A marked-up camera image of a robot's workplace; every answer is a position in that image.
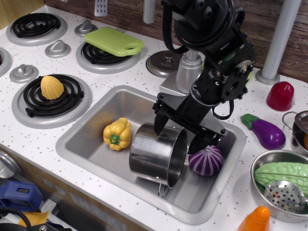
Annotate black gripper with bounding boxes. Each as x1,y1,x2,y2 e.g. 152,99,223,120
153,92,227,154

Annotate stainless steel pot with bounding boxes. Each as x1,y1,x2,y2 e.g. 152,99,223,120
129,123,188,198

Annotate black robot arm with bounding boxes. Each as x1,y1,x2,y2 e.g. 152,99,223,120
153,0,256,154

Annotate silver sink faucet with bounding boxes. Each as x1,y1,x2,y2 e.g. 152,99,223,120
142,0,223,132

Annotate silver pot lid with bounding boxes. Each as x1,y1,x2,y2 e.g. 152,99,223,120
146,51,182,78

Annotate stainless steel sink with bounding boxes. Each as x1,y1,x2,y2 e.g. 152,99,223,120
56,86,246,225

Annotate small steel pot right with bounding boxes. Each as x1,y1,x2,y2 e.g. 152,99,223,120
282,111,308,157

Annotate purple striped toy onion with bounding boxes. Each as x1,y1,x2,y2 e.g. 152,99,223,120
189,145,224,176

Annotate yellow toy bell pepper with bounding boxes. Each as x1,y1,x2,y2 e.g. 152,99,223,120
103,117,132,151

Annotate purple toy eggplant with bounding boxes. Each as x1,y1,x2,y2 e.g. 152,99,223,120
241,114,286,150

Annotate steel bowl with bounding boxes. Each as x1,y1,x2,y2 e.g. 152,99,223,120
251,150,308,223

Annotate grey support pole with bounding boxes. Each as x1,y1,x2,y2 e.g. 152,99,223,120
256,0,302,85

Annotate red toy pepper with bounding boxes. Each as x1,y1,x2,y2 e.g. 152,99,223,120
266,81,295,111

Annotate middle stove burner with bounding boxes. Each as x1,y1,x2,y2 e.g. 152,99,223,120
76,42,141,74

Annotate stove burner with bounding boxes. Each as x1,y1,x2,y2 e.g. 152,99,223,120
12,74,92,129
6,13,67,47
76,42,141,74

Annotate green cutting board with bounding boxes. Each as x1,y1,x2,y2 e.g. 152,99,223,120
85,27,144,57

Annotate orange toy carrot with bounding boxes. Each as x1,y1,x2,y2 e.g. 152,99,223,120
238,206,270,231

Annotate perforated steel skimmer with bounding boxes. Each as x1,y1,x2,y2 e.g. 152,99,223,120
263,180,308,214

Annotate green toy bitter gourd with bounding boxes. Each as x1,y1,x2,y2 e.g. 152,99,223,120
253,162,308,197

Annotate yellow toy corn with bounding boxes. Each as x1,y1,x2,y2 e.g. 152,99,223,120
40,76,64,100

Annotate silver stove knob back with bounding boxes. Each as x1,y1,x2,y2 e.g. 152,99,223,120
74,20,98,37

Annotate silver stove knob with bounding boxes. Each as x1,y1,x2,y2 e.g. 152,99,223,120
74,20,98,37
9,64,39,84
45,40,71,58

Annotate silver stove knob middle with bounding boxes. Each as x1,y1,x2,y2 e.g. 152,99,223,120
45,40,71,58

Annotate hanging steel spatula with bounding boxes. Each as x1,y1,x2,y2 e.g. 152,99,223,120
94,0,108,17

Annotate front left stove burner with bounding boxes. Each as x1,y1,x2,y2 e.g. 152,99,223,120
12,74,92,129

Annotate silver stove knob front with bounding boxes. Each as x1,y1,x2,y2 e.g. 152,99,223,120
9,64,39,84

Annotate yellow cloth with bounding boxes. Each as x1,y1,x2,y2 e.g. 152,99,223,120
22,211,49,226

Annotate blue clamp tool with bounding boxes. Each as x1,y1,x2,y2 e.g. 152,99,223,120
0,180,43,212

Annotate silver disc lower left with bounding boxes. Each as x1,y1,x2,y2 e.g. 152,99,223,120
0,150,22,179

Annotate back left stove burner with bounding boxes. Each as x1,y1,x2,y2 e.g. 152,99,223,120
6,13,67,47

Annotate far left burner edge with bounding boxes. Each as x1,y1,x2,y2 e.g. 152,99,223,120
0,48,12,77

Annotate black cable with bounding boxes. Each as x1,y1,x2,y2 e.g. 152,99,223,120
0,206,31,228

